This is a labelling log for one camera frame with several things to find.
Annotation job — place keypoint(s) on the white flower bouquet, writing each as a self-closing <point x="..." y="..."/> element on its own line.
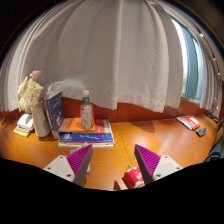
<point x="30" y="91"/>

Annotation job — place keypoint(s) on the clear plastic bottle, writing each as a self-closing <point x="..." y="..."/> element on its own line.
<point x="87" y="113"/>

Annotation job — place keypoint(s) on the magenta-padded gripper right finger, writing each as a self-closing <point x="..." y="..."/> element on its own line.
<point x="165" y="165"/>

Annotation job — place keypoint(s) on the white ceramic vase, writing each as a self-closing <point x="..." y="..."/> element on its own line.
<point x="40" y="121"/>

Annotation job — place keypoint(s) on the red and white charger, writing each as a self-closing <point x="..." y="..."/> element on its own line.
<point x="133" y="176"/>

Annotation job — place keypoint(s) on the dark bag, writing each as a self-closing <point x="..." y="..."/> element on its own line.
<point x="216" y="150"/>

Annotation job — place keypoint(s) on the yellow book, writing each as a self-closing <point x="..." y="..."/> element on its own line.
<point x="20" y="132"/>

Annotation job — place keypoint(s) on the red book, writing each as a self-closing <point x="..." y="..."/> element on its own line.
<point x="190" y="121"/>

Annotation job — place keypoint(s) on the dark blue hardcover book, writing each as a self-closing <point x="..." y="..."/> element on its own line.
<point x="55" y="111"/>

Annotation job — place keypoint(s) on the window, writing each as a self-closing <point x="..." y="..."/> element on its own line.
<point x="191" y="63"/>

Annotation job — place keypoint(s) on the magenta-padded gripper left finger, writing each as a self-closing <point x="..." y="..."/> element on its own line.
<point x="61" y="166"/>

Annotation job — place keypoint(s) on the white flat book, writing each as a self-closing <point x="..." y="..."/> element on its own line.
<point x="100" y="144"/>

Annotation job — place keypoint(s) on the white curtain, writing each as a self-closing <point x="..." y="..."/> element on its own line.
<point x="106" y="50"/>

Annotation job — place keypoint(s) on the small dark pouch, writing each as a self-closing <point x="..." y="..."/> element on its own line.
<point x="201" y="132"/>

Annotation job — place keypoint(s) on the white notebook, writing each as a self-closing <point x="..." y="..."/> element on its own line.
<point x="26" y="121"/>

